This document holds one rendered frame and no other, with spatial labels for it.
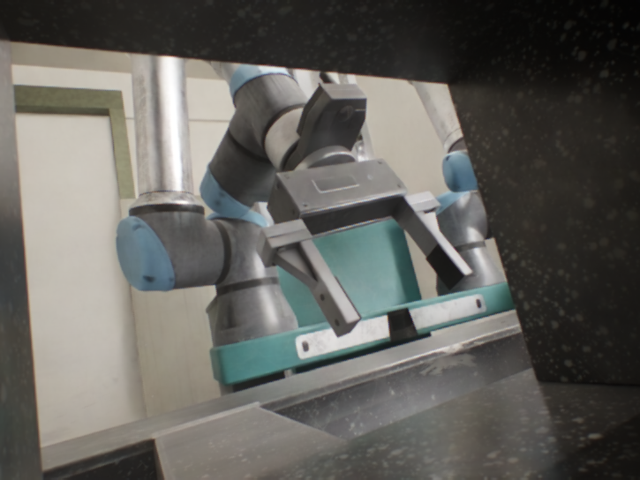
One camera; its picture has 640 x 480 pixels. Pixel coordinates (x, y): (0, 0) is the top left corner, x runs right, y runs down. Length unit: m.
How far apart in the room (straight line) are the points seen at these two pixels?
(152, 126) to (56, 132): 2.74
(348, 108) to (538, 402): 0.27
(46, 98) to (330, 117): 3.14
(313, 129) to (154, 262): 0.35
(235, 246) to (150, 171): 0.18
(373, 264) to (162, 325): 2.01
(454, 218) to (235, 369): 0.56
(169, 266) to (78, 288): 2.43
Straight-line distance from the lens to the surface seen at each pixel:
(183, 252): 0.64
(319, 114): 0.37
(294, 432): 0.30
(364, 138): 1.10
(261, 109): 0.45
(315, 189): 0.36
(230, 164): 0.50
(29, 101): 3.43
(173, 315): 2.78
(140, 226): 0.64
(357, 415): 0.56
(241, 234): 0.70
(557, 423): 0.19
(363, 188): 0.39
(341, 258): 0.91
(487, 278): 0.91
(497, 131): 0.25
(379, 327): 0.74
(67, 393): 3.01
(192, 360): 2.78
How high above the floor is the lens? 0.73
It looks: 11 degrees up
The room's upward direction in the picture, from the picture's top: 12 degrees counter-clockwise
